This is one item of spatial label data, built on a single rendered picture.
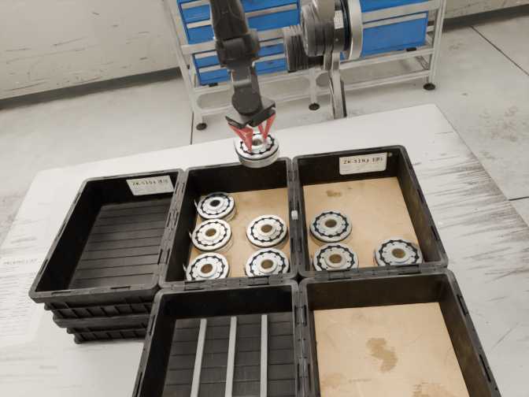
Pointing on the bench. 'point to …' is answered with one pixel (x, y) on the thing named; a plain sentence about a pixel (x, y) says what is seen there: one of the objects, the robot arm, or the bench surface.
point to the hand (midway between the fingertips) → (256, 140)
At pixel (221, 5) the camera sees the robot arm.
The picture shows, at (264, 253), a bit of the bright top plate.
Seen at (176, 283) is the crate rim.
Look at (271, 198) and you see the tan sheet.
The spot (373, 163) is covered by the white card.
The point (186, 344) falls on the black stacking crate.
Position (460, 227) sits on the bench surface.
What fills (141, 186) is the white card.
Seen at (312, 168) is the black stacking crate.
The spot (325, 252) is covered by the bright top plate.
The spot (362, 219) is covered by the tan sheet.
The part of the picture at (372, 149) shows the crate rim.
